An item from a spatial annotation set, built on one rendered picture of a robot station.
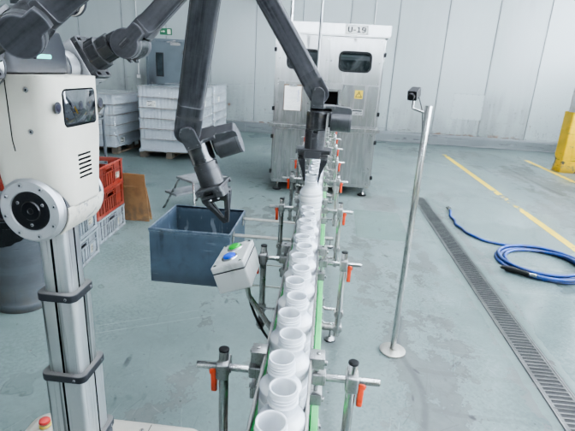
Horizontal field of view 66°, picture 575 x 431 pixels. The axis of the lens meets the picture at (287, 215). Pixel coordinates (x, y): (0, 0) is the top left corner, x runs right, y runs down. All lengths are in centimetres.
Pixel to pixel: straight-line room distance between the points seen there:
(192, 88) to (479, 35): 1099
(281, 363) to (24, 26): 71
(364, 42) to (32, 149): 494
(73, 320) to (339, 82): 483
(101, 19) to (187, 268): 1114
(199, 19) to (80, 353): 96
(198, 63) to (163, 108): 683
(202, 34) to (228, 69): 1061
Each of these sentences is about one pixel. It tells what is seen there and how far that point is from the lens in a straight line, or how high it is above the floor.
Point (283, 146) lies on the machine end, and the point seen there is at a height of 59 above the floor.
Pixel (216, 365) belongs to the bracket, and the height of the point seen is 109.
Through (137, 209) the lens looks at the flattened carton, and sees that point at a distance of 470.
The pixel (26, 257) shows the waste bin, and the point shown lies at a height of 38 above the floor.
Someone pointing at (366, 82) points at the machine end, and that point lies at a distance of 576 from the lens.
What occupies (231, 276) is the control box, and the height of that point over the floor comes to 108.
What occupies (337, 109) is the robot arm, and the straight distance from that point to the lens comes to 127.
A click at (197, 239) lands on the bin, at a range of 169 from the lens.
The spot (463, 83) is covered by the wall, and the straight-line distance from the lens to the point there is 1168.
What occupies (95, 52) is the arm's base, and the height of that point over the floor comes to 155.
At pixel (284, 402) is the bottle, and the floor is 116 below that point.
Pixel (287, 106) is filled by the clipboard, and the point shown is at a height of 110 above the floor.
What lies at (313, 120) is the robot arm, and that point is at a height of 141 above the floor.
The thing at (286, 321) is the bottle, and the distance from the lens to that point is 72.
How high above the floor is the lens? 154
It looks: 18 degrees down
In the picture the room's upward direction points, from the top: 3 degrees clockwise
